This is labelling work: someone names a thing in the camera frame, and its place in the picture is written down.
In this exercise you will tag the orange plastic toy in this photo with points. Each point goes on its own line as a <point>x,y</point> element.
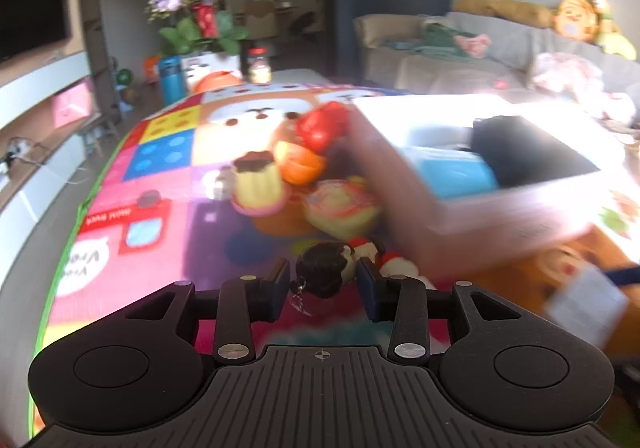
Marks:
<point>300,165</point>

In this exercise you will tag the green cloth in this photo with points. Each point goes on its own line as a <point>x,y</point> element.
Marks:
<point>442,40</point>

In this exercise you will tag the blue water bottle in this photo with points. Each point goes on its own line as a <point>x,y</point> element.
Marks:
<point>172,82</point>

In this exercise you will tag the red-lidded glass jar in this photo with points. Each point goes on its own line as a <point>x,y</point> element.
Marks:
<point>260,72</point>

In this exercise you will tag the yellow pillow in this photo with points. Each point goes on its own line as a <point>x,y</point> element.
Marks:
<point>500,7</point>

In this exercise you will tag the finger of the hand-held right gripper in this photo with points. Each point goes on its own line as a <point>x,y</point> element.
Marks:
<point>625,276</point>

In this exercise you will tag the blue packet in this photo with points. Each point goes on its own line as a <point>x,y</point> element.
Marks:
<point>455,175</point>

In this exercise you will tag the floral blanket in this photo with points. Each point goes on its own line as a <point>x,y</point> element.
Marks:
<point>570,72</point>

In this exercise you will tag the grey sofa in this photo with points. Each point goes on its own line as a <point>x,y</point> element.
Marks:
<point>450,72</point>

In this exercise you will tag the white wall shelf unit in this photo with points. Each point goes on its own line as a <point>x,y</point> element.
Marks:
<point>40,72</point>

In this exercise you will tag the potted purple orchid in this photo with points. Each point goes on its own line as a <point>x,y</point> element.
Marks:
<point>200,32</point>

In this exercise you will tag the pink paper bag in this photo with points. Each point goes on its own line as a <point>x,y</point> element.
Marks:
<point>72,105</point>

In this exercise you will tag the pink plush toy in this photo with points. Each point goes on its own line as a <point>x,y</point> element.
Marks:
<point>472,45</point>

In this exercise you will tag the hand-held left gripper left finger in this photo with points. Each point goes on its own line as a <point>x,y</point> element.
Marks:
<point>281,288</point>

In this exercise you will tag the colourful cartoon play mat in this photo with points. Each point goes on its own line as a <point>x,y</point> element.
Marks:
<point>165,228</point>

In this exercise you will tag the pink green cupcake toy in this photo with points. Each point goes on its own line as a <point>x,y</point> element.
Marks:
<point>340,210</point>

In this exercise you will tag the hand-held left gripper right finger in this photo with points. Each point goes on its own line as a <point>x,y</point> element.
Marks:
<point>366,290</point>

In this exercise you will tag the red toy figure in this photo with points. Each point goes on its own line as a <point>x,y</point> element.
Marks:
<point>322,125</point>

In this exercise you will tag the white paper card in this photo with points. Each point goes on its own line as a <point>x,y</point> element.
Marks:
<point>585,303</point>

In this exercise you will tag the orange stuffed toy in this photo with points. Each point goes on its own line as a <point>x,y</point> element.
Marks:
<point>575,22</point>

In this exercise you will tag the dark blue cabinet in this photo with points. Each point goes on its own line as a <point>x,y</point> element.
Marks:
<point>345,27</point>

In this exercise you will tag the white cardboard box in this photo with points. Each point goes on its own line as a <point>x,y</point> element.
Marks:
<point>500,215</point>

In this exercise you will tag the orange white round toy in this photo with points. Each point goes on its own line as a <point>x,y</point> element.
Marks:
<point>217,80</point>

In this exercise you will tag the black chair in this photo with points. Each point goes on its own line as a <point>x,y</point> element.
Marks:
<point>302,22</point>

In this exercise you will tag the beige dining chair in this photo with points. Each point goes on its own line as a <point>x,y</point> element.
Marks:
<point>260,17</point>

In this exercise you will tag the beige pillow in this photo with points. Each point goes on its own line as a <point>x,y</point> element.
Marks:
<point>387,30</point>

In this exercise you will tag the small red white plush toy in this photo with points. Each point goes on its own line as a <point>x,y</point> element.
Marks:
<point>397,265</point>

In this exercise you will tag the yellow pudding toy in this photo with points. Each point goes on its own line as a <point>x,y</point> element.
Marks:
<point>257,183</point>

